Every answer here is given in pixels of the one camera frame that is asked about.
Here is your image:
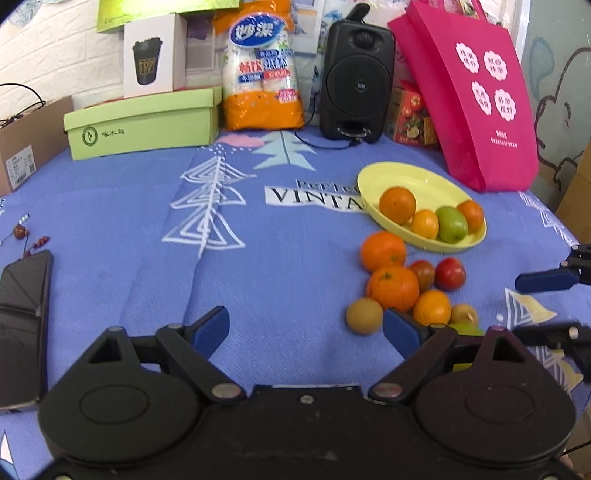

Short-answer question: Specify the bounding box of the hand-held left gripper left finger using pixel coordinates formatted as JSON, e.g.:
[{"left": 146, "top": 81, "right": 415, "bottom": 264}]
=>
[{"left": 86, "top": 305, "right": 246, "bottom": 407}]

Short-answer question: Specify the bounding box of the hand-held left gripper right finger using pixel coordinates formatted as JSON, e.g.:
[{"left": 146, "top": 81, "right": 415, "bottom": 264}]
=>
[{"left": 368, "top": 308, "right": 533, "bottom": 405}]

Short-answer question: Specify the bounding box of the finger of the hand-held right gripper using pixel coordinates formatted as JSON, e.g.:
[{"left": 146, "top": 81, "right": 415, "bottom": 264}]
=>
[
  {"left": 512, "top": 322, "right": 591, "bottom": 383},
  {"left": 514, "top": 244, "right": 591, "bottom": 294}
]

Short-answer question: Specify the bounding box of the small orange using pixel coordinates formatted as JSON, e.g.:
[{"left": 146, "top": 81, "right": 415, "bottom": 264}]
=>
[
  {"left": 413, "top": 289, "right": 452, "bottom": 326},
  {"left": 457, "top": 200, "right": 485, "bottom": 232},
  {"left": 411, "top": 209, "right": 439, "bottom": 240}
]

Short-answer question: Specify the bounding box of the brown kiwi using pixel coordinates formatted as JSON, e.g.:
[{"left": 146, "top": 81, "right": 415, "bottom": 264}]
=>
[{"left": 346, "top": 298, "right": 384, "bottom": 334}]

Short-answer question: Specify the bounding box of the large orange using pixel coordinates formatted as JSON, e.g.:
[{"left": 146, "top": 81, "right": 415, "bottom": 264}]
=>
[
  {"left": 379, "top": 186, "right": 417, "bottom": 226},
  {"left": 366, "top": 266, "right": 420, "bottom": 313},
  {"left": 360, "top": 231, "right": 408, "bottom": 273}
]

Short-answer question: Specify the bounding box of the dark red tomato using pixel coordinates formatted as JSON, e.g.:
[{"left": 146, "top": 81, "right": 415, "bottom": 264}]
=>
[{"left": 408, "top": 260, "right": 436, "bottom": 292}]

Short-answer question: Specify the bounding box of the small brown fruit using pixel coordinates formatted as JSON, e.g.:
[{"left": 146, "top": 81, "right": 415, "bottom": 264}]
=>
[{"left": 450, "top": 304, "right": 479, "bottom": 326}]

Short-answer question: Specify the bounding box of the red apple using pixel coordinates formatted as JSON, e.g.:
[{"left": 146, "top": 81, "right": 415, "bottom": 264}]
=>
[{"left": 434, "top": 257, "right": 466, "bottom": 291}]

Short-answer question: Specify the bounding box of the yellow plastic plate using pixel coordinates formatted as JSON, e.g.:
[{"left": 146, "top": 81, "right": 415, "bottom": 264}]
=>
[{"left": 357, "top": 162, "right": 488, "bottom": 253}]

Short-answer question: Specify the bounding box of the brown cardboard box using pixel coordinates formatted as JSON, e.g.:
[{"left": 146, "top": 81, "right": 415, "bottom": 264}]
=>
[
  {"left": 538, "top": 141, "right": 591, "bottom": 245},
  {"left": 0, "top": 95, "right": 75, "bottom": 197}
]

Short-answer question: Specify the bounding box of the blue printed tablecloth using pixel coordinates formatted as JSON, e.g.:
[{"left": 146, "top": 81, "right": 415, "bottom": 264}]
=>
[{"left": 0, "top": 130, "right": 581, "bottom": 480}]

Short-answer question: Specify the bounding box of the black smartphone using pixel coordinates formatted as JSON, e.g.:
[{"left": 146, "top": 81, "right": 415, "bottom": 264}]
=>
[{"left": 0, "top": 250, "right": 55, "bottom": 411}]

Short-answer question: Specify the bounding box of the pink tote bag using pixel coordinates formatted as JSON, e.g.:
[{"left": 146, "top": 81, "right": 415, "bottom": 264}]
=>
[{"left": 387, "top": 0, "right": 539, "bottom": 193}]

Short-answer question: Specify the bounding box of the red fruit print carton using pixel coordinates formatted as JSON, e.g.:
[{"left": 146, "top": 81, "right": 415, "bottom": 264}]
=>
[{"left": 383, "top": 79, "right": 439, "bottom": 149}]

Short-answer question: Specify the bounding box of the light green shoebox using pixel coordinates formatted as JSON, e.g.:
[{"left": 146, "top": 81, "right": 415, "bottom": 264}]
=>
[{"left": 63, "top": 86, "right": 223, "bottom": 161}]

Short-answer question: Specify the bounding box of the red bead ornament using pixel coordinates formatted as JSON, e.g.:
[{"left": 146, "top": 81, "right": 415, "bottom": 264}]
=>
[{"left": 0, "top": 212, "right": 51, "bottom": 258}]

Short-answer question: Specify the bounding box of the black portable speaker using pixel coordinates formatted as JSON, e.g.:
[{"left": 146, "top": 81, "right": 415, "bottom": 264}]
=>
[{"left": 320, "top": 4, "right": 396, "bottom": 144}]

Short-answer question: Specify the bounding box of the orange paper cup package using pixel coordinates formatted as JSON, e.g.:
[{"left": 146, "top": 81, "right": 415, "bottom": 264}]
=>
[{"left": 213, "top": 0, "right": 306, "bottom": 132}]

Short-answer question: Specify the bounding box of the white box with cup print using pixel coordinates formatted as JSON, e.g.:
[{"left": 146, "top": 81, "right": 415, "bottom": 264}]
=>
[{"left": 123, "top": 13, "right": 188, "bottom": 99}]

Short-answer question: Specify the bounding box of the green flat box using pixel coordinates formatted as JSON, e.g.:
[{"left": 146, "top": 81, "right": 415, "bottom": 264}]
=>
[{"left": 96, "top": 0, "right": 242, "bottom": 34}]

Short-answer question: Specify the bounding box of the black speaker cable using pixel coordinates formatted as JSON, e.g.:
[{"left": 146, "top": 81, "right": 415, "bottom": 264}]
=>
[{"left": 294, "top": 88, "right": 362, "bottom": 150}]

